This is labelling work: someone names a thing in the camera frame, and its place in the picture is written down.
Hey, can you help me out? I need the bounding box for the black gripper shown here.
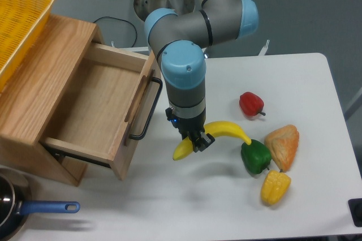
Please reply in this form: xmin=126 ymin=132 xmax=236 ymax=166
xmin=165 ymin=107 xmax=215 ymax=152

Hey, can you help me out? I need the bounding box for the yellow banana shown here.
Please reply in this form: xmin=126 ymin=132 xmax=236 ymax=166
xmin=173 ymin=121 xmax=252 ymax=161

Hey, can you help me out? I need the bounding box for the wooden top drawer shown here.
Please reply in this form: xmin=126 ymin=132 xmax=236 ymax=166
xmin=40 ymin=43 xmax=162 ymax=180

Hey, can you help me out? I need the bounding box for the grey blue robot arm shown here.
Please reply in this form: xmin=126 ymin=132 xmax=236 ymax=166
xmin=144 ymin=0 xmax=259 ymax=152

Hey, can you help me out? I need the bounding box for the wooden drawer cabinet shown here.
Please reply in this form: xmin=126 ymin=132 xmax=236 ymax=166
xmin=1 ymin=14 xmax=102 ymax=186

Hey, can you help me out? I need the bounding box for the red bell pepper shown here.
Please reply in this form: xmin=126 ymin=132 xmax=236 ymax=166
xmin=239 ymin=92 xmax=266 ymax=117

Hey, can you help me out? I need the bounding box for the green bell pepper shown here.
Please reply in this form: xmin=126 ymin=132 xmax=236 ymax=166
xmin=240 ymin=139 xmax=272 ymax=175

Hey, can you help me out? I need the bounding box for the orange bread pastry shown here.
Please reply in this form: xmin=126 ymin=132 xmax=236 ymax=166
xmin=264 ymin=124 xmax=299 ymax=172

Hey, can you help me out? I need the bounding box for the yellow bell pepper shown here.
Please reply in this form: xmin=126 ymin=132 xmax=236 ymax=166
xmin=260 ymin=170 xmax=291 ymax=205

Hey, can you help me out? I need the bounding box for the black corner clamp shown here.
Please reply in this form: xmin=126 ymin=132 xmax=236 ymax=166
xmin=348 ymin=198 xmax=362 ymax=227

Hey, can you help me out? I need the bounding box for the yellow plastic basket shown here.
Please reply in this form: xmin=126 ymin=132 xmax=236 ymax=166
xmin=1 ymin=0 xmax=55 ymax=89

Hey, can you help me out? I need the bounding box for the black metal drawer handle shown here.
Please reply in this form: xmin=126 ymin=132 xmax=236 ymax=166
xmin=129 ymin=76 xmax=163 ymax=141

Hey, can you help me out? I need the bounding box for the white table bracket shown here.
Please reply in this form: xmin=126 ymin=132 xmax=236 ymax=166
xmin=258 ymin=40 xmax=270 ymax=56

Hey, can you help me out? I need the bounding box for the black cable on floor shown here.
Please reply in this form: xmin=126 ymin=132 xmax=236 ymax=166
xmin=93 ymin=16 xmax=138 ymax=48

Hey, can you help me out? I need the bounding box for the blue handled frying pan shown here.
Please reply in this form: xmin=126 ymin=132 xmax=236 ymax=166
xmin=1 ymin=168 xmax=80 ymax=240

